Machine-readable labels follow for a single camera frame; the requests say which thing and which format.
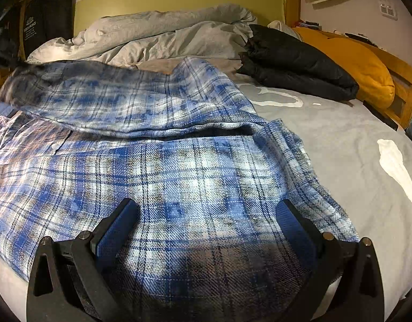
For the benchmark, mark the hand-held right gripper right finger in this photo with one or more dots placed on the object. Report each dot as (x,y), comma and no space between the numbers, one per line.
(296,234)

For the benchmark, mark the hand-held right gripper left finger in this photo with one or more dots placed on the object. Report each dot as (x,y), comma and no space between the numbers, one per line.
(115,231)

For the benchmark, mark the blue plaid shirt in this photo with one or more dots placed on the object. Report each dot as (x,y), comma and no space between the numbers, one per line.
(175,174)

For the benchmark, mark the white cloth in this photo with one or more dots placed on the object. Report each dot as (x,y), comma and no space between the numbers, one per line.
(397,167)

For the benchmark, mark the black phone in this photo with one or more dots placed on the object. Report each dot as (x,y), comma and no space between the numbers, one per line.
(382,116)

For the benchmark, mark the black folded jacket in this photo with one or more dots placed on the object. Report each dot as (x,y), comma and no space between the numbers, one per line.
(293,63)

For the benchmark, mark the yellow pillow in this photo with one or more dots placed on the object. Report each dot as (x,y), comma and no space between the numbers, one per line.
(360,63)

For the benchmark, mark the grey duvet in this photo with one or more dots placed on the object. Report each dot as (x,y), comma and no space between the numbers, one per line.
(159,33)

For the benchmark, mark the long dark ledge items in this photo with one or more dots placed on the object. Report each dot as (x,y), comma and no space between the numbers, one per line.
(358,37)

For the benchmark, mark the cream cloth bundle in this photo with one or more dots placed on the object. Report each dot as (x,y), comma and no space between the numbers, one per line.
(279,25)

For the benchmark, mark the small dark ledge items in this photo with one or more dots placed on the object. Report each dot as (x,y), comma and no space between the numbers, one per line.
(308,24)

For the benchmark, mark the black hanging printed cloth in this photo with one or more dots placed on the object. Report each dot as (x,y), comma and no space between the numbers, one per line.
(48,16)

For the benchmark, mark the white wall switch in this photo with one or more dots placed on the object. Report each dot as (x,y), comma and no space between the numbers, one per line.
(388,10)

